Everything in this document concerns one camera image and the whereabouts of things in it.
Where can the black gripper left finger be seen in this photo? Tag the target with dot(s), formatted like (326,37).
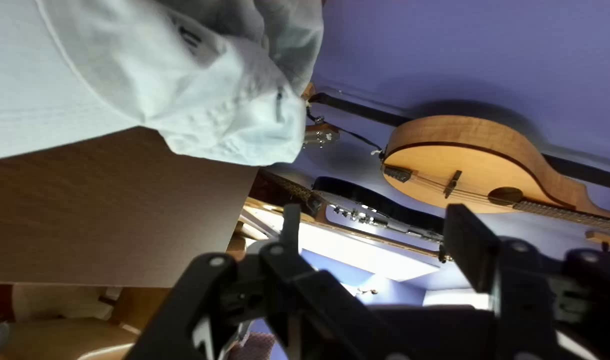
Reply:
(311,311)

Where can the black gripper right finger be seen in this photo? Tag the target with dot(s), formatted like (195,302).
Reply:
(509,272)

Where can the white baseball cap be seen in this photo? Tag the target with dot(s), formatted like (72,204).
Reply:
(216,78)

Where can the brown wooden chest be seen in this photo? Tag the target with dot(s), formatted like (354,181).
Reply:
(119,210)

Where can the black electric guitar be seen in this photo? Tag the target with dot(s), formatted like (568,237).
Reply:
(346,204)

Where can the wooden mandolin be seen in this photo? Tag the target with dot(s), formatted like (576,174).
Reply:
(484,182)

